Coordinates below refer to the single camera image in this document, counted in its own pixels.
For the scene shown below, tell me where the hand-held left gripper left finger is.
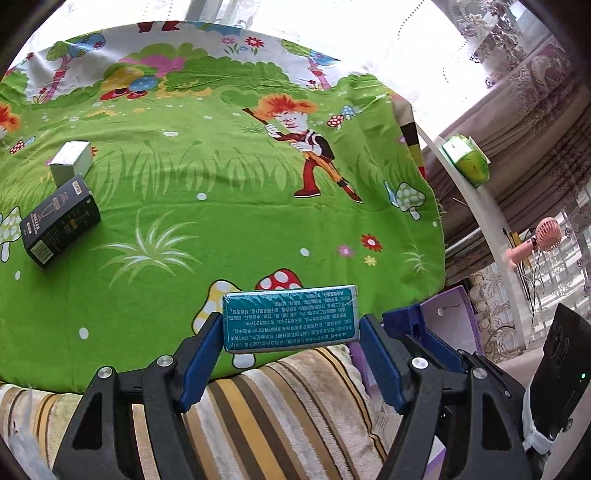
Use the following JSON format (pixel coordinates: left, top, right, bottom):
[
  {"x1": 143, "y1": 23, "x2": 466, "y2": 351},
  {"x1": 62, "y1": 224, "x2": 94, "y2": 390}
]
[{"x1": 52, "y1": 313, "x2": 225, "y2": 480}]

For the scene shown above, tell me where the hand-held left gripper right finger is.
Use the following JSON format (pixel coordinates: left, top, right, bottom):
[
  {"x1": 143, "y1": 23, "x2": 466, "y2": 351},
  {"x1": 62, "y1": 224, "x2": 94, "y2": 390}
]
[{"x1": 359, "y1": 314, "x2": 539, "y2": 480}]

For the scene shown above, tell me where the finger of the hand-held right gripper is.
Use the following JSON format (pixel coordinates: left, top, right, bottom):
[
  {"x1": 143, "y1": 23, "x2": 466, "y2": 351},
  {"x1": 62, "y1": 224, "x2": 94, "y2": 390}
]
[{"x1": 457, "y1": 352, "x2": 526, "y2": 414}]

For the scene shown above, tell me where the navy blue box with hole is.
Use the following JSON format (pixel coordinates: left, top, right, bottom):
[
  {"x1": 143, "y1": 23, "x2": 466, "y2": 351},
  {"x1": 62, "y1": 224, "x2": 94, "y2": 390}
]
[{"x1": 382, "y1": 305, "x2": 467, "y2": 374}]

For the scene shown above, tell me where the purple cardboard box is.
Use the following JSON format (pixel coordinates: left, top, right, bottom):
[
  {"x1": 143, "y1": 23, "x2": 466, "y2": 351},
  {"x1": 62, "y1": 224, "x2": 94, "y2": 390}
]
[{"x1": 348, "y1": 285, "x2": 485, "y2": 480}]

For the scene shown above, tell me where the teal box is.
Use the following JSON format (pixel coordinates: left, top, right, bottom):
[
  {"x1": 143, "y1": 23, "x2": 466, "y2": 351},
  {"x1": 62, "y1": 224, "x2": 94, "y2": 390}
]
[{"x1": 222, "y1": 285, "x2": 361, "y2": 354}]

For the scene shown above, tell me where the black box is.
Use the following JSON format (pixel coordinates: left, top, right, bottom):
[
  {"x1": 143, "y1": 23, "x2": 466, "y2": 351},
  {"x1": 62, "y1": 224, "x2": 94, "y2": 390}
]
[{"x1": 19, "y1": 174, "x2": 101, "y2": 269}]

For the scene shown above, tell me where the small silver box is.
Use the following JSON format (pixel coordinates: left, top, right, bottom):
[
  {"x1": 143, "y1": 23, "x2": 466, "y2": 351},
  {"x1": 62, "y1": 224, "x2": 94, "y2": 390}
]
[{"x1": 48, "y1": 140, "x2": 93, "y2": 188}]

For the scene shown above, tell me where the striped terry towel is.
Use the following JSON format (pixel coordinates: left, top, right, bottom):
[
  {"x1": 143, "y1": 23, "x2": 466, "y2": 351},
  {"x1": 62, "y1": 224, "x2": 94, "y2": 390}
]
[{"x1": 0, "y1": 346, "x2": 393, "y2": 480}]

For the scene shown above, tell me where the pink handheld fan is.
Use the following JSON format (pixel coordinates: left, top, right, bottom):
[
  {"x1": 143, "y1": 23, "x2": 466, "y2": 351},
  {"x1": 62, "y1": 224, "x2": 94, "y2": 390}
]
[{"x1": 505, "y1": 217, "x2": 564, "y2": 271}]

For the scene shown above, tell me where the white curved shelf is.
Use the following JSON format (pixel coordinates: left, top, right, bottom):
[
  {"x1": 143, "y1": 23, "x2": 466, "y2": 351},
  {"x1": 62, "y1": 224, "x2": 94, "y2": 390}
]
[{"x1": 418, "y1": 124, "x2": 550, "y2": 356}]

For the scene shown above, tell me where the green cartoon printed sheet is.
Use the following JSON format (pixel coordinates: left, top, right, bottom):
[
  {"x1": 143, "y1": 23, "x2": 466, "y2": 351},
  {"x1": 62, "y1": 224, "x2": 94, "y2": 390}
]
[{"x1": 0, "y1": 21, "x2": 446, "y2": 393}]

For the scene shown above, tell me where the green tissue pack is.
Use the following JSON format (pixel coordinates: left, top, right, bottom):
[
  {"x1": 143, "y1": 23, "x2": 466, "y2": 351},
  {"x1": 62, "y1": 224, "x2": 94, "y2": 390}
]
[{"x1": 441, "y1": 135, "x2": 491, "y2": 188}]

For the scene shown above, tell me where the pink patterned curtain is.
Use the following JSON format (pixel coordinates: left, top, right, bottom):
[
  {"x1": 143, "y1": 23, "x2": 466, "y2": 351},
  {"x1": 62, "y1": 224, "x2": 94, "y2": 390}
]
[{"x1": 422, "y1": 0, "x2": 591, "y2": 241}]

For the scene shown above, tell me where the white lace curtain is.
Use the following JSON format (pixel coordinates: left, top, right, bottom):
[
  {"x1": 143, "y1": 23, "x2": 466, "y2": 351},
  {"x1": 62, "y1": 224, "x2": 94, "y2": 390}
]
[{"x1": 185, "y1": 0, "x2": 555, "y2": 139}]

